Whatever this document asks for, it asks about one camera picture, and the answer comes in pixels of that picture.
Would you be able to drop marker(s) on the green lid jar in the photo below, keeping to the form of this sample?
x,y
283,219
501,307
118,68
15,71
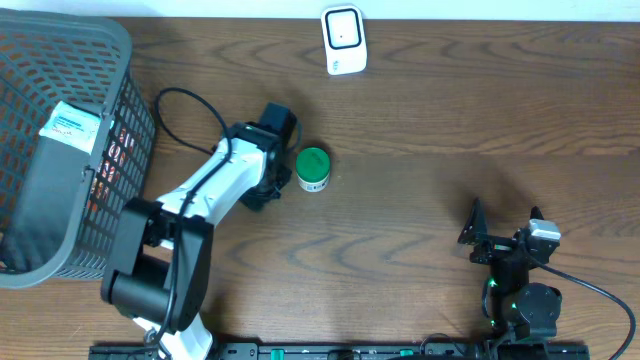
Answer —
x,y
313,169

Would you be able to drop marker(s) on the red chocolate bar wrapper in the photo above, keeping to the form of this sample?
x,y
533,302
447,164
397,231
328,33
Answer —
x,y
112,181

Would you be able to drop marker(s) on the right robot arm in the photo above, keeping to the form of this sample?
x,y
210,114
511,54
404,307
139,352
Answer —
x,y
523,313

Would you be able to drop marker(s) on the white teal wipes packet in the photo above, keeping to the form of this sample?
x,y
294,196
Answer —
x,y
72,126

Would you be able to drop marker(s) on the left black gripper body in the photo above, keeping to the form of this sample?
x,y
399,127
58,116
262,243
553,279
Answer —
x,y
271,191

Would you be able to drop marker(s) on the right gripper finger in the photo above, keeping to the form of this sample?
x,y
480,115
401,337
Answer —
x,y
475,229
536,214

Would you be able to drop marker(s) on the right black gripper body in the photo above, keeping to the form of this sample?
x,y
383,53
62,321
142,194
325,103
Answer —
x,y
494,248

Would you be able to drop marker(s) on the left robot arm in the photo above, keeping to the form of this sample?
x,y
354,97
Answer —
x,y
158,268

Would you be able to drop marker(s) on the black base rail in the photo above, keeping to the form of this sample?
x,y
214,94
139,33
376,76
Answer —
x,y
438,349

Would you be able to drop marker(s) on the grey plastic mesh basket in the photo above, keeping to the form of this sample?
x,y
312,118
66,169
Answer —
x,y
47,228

